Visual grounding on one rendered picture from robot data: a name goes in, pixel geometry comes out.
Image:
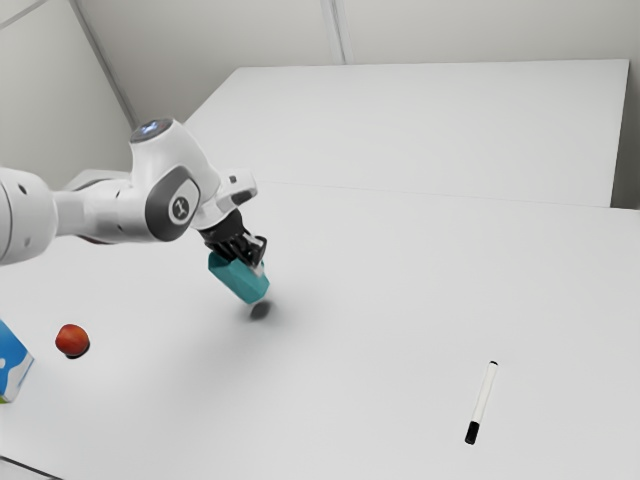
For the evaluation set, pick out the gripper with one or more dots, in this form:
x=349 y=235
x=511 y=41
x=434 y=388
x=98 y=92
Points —
x=227 y=236

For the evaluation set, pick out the teal faceted mug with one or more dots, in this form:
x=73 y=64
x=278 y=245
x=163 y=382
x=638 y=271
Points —
x=240 y=280

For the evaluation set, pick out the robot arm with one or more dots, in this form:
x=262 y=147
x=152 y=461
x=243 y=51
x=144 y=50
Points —
x=100 y=210

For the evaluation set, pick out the red apple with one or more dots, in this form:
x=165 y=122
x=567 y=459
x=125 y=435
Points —
x=72 y=339

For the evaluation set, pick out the white marker with black cap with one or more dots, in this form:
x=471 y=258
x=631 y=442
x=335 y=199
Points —
x=481 y=403

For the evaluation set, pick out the blue and white carton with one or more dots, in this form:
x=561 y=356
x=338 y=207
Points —
x=11 y=367

